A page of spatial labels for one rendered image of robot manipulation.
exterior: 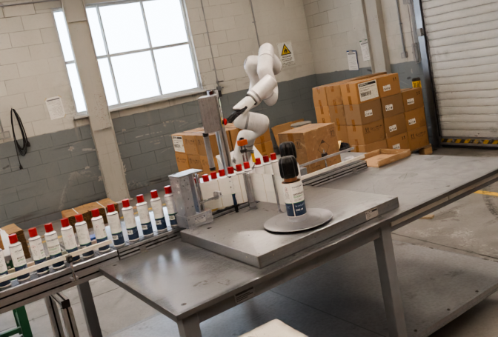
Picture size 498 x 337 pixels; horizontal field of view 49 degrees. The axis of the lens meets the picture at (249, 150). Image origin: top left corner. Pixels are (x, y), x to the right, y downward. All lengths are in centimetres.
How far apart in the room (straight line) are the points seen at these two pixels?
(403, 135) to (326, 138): 361
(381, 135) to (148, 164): 353
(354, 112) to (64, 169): 407
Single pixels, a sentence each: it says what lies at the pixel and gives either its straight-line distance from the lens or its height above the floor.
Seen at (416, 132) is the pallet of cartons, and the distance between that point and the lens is 729.
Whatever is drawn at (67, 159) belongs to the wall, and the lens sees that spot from 810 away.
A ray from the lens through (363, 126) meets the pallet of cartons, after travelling 664.
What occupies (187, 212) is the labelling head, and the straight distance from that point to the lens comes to 266.
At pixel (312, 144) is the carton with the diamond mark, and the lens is 349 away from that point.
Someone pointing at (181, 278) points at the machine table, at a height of 83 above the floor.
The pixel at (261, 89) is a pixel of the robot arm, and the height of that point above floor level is 146.
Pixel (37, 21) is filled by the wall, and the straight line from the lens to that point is 814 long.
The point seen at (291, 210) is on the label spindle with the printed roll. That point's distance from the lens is 240.
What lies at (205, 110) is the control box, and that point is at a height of 140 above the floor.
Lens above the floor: 160
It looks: 9 degrees down
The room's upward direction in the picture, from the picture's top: 11 degrees counter-clockwise
